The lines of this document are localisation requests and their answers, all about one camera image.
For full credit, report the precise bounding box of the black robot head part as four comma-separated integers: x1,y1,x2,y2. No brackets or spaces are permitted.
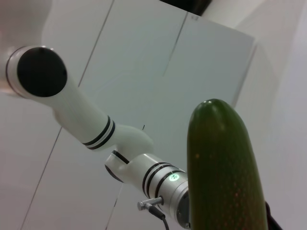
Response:
159,0,213,15

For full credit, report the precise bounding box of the green cucumber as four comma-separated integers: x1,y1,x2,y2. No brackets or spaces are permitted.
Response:
187,98,270,230

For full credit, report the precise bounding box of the grey left arm cable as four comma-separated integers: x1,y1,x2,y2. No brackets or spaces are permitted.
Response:
137,195,170,230

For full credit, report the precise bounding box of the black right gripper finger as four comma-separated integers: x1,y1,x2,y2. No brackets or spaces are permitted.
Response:
264,202,282,230

